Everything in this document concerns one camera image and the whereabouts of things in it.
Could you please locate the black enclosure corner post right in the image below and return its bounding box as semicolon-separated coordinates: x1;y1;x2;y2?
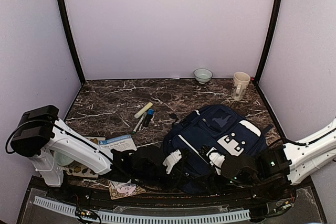
254;0;281;86

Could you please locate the black enclosure corner post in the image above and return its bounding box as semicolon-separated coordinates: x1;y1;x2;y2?
57;0;86;85
254;0;281;86

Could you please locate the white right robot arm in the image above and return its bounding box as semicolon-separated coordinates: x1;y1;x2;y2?
179;115;335;200

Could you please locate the cream coral pattern mug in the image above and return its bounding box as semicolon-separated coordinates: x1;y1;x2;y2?
232;72;250;101

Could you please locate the patterned notebook under book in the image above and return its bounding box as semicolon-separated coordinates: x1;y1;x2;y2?
109;180;146;200

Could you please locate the celadon cup on plate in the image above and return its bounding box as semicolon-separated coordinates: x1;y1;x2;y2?
54;152;74;167

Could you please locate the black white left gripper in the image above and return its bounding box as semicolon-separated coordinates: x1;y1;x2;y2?
132;165;191;194

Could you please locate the blue white reader book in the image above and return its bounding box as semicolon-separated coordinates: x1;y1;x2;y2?
98;135;137;152

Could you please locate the blue capped black marker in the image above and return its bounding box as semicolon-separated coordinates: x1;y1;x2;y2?
142;109;154;127

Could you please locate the black enclosure corner post left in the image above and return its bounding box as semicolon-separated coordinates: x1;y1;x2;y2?
57;0;86;85

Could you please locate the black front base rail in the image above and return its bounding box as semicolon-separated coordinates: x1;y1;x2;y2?
28;176;313;209

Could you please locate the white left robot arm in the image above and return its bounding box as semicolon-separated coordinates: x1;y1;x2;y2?
5;105;186;201

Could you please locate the white slotted cable duct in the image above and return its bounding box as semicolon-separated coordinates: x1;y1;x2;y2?
33;196;251;223

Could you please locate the navy blue student backpack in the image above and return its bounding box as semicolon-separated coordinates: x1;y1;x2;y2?
161;104;273;194

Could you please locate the yellow highlighter pen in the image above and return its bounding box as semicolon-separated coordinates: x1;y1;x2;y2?
134;102;153;119

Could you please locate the floral square plate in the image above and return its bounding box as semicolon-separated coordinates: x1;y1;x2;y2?
61;136;106;177

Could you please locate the small celadon bowl at back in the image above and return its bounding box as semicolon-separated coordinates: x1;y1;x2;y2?
194;68;213;84

